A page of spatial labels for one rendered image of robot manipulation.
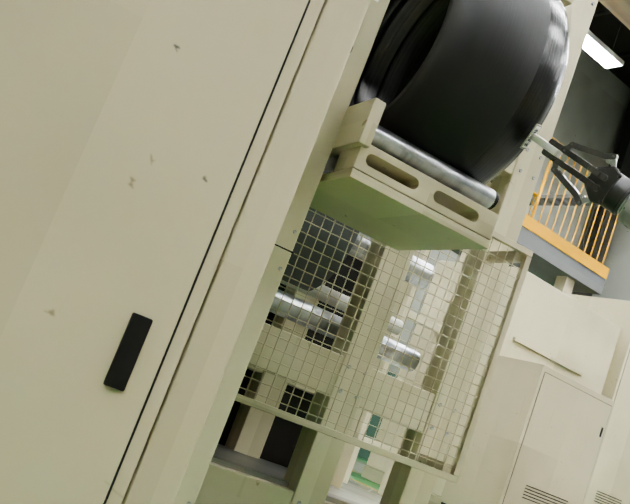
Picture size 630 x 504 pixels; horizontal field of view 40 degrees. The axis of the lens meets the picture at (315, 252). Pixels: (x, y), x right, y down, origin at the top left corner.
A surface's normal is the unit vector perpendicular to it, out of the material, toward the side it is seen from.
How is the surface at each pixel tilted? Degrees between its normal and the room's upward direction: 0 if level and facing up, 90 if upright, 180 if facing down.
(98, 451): 90
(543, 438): 90
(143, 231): 90
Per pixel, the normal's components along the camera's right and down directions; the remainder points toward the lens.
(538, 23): 0.50, -0.22
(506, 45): 0.41, 0.05
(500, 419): -0.76, -0.39
